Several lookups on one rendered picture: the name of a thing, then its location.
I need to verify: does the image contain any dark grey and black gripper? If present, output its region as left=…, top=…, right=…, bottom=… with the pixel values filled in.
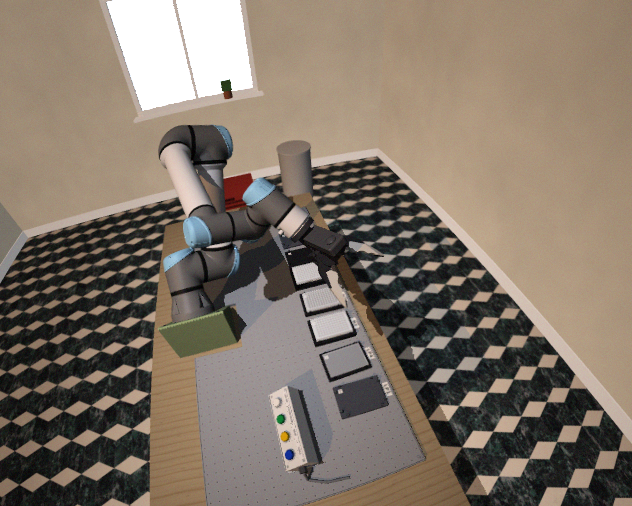
left=291, top=217, right=384, bottom=308

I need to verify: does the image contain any white operator panel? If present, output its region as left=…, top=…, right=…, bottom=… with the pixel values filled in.
left=269, top=386, right=334, bottom=484

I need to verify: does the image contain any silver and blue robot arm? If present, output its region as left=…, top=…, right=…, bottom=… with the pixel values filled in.
left=158, top=125, right=347, bottom=323

